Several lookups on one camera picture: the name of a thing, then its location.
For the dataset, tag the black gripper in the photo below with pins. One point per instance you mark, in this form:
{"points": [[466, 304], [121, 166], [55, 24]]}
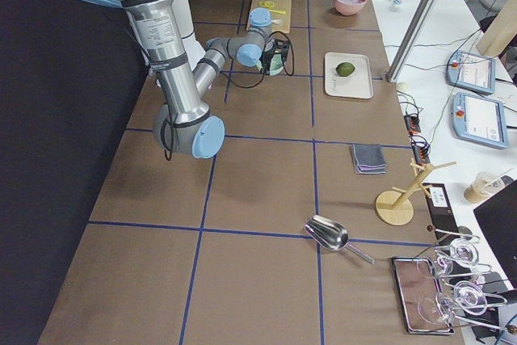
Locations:
{"points": [[270, 54]]}

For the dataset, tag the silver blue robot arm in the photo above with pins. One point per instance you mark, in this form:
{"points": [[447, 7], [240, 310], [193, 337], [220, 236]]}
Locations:
{"points": [[185, 70]]}

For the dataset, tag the light green cup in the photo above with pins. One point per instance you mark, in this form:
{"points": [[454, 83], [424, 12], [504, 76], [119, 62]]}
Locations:
{"points": [[270, 64]]}

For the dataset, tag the wooden cutting board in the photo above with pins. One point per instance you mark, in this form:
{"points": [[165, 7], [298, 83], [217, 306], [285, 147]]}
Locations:
{"points": [[279, 23]]}

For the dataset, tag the yellow toy on board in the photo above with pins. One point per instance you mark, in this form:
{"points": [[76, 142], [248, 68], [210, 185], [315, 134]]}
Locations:
{"points": [[270, 5]]}

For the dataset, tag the green lime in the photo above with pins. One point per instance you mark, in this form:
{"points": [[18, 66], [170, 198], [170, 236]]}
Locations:
{"points": [[345, 69]]}

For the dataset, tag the white rectangular tray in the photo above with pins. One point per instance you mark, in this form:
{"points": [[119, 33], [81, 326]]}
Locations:
{"points": [[356, 86]]}

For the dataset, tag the folded grey purple cloth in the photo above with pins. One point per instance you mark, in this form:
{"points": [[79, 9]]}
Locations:
{"points": [[368, 159]]}

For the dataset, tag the orange black power strip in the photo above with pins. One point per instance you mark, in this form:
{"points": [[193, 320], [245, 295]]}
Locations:
{"points": [[412, 124]]}

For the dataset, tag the upper teach pendant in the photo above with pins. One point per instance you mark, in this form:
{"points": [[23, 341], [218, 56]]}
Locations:
{"points": [[472, 72]]}

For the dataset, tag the teach pendant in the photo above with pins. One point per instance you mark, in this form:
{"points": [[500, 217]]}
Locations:
{"points": [[472, 72], [479, 120]]}

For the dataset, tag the silver metal scoop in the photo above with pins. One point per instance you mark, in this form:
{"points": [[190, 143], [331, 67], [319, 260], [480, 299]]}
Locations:
{"points": [[333, 236]]}

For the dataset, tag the wooden mug tree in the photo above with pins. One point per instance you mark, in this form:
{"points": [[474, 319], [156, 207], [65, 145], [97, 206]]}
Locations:
{"points": [[394, 207]]}

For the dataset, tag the lower teach pendant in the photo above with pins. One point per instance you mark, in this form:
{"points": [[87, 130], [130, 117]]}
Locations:
{"points": [[479, 120]]}

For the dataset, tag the black box with label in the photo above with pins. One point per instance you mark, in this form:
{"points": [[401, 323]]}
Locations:
{"points": [[440, 208]]}

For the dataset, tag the iced coffee cup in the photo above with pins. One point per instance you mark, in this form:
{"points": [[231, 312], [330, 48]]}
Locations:
{"points": [[485, 185]]}

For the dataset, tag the upper wine glass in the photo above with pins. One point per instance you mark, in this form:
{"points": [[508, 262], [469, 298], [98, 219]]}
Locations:
{"points": [[458, 258]]}

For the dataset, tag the wine glass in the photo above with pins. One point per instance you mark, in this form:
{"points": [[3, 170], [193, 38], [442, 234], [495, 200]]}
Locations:
{"points": [[443, 308], [458, 258]]}

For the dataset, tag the black laptop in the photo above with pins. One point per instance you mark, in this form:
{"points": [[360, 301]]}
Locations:
{"points": [[497, 219]]}

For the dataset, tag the metal glass rack tray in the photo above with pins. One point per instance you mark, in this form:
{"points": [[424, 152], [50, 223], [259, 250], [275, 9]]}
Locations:
{"points": [[415, 284]]}

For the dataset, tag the lower wine glass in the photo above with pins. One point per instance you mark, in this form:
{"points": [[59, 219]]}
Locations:
{"points": [[443, 308]]}

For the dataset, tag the aluminium frame post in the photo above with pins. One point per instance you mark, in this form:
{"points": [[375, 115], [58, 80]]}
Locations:
{"points": [[408, 42]]}

